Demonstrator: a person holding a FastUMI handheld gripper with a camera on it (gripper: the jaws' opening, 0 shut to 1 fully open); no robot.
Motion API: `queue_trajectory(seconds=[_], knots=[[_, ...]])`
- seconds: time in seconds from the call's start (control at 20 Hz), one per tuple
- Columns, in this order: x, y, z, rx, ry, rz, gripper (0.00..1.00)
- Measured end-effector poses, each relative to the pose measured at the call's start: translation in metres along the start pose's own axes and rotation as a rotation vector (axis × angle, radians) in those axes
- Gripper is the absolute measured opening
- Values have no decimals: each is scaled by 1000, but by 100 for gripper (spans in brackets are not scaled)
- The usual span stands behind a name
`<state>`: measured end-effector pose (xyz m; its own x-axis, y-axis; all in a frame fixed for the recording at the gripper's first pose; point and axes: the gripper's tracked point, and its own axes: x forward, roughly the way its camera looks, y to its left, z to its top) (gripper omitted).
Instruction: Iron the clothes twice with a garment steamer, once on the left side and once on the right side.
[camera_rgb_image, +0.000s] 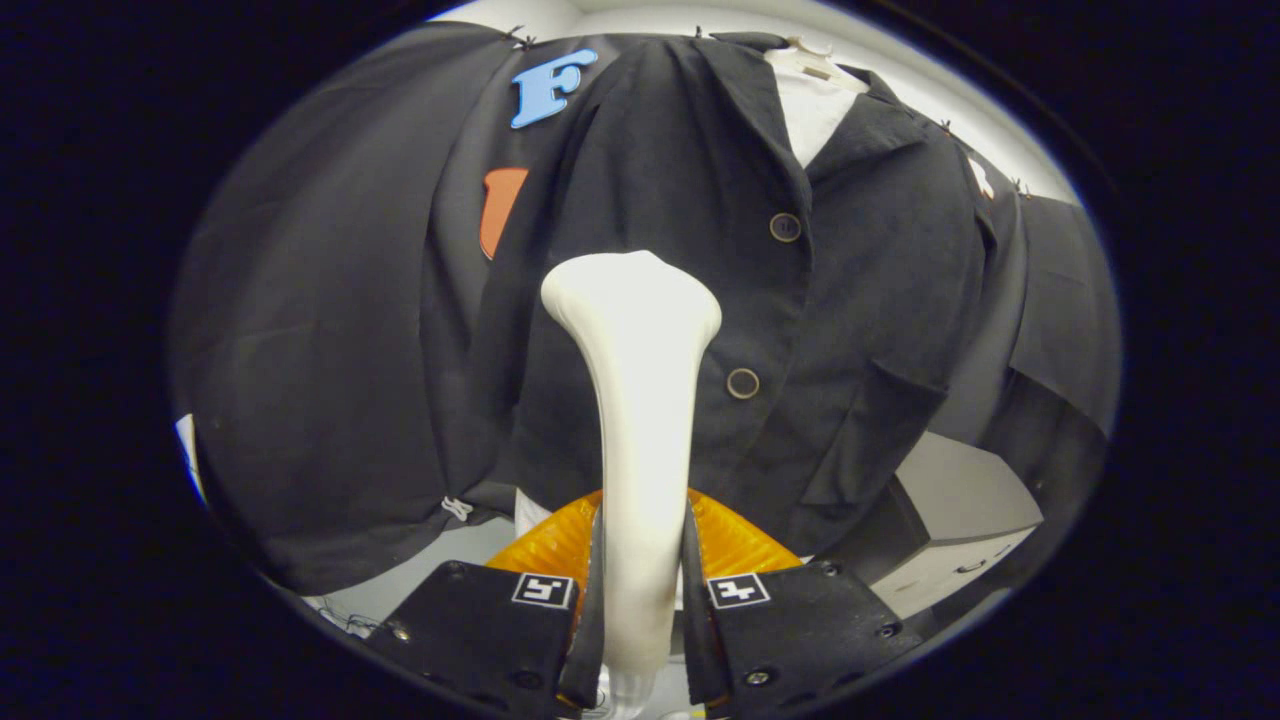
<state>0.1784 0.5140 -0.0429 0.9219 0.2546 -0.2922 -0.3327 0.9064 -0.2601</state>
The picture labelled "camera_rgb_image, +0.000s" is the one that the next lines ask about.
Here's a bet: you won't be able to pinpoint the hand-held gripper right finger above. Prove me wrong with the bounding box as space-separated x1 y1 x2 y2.
685 490 926 716

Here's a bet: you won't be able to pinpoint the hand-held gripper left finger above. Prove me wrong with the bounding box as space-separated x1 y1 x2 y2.
363 490 607 720

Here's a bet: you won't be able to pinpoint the white garment steamer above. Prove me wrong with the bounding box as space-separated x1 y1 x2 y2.
540 250 723 717

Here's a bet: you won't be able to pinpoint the black suit jacket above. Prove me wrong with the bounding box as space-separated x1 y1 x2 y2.
470 32 1001 561

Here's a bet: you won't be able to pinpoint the white shirt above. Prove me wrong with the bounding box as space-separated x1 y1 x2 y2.
513 45 871 541

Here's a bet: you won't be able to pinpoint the white clothes hanger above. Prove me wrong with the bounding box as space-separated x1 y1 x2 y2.
785 35 837 82

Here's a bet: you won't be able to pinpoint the grey cabinet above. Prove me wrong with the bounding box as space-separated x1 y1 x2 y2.
820 430 1044 621

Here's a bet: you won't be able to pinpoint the thin black floor cables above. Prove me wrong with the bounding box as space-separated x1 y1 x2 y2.
305 595 383 637

